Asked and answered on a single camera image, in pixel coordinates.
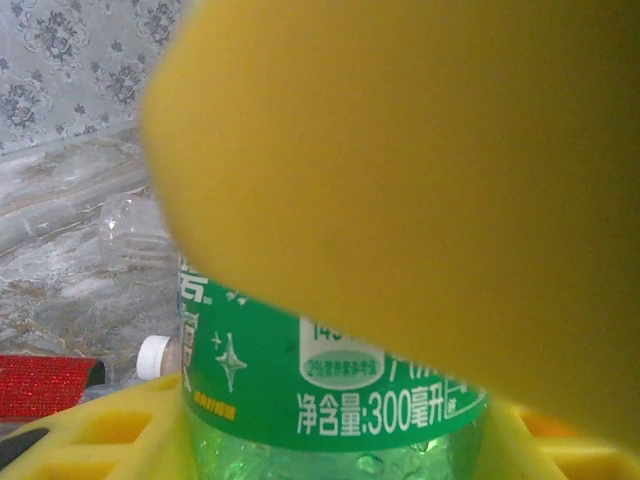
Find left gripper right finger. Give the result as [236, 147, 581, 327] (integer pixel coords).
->
[472, 399, 640, 480]

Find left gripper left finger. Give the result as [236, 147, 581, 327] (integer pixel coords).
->
[0, 372, 199, 480]

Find green bottle with yellow cap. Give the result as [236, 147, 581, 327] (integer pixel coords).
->
[142, 0, 640, 480]

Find red glitter microphone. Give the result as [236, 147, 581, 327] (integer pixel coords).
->
[0, 353, 107, 422]

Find clear bottle with blue label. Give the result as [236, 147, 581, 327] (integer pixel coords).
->
[96, 192, 177, 274]

